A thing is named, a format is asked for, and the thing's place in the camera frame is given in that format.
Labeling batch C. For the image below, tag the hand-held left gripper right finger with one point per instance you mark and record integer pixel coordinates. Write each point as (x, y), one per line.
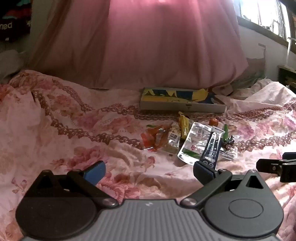
(203, 172)

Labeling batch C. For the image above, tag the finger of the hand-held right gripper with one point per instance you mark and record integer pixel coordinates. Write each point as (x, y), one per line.
(290, 155)
(268, 165)

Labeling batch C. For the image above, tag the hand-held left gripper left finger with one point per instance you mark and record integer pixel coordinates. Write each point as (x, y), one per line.
(95, 172)

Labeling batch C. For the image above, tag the black sachet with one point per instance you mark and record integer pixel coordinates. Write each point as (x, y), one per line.
(212, 148)

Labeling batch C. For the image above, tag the clear plastic pouch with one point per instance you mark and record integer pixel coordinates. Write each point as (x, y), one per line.
(194, 143)

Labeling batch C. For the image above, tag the clear rice cracker packet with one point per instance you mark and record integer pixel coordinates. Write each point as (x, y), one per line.
(173, 139)

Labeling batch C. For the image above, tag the yellow snack bar packet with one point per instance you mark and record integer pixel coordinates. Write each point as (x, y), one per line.
(185, 126)

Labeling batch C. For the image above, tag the small tangerine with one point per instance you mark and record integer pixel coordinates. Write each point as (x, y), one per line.
(214, 122)

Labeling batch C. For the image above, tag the orange snack packet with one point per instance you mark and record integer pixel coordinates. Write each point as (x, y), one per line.
(155, 138)

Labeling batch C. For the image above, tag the cardboard box with colourful lining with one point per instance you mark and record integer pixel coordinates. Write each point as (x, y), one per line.
(182, 102)

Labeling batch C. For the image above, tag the small dark wrapped candy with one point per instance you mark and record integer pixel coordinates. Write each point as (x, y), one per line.
(231, 140)

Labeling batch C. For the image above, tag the floral bed sheet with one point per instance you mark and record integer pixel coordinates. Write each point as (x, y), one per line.
(69, 129)

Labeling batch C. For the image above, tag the dark nightstand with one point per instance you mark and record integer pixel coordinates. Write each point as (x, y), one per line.
(286, 76)

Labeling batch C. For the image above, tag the small cardboard piece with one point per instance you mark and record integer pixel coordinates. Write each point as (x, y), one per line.
(223, 92)

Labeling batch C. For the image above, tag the green cloth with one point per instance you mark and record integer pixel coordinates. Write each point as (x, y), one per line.
(248, 81)

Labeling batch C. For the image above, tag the white cloth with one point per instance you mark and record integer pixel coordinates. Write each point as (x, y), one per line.
(10, 63)

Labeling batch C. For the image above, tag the large pink pillow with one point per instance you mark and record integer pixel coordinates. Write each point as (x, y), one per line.
(150, 41)

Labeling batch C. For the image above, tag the window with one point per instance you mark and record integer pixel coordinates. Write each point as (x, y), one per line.
(261, 14)

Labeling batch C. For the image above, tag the dark printed clothing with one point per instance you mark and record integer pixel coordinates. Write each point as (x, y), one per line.
(13, 20)

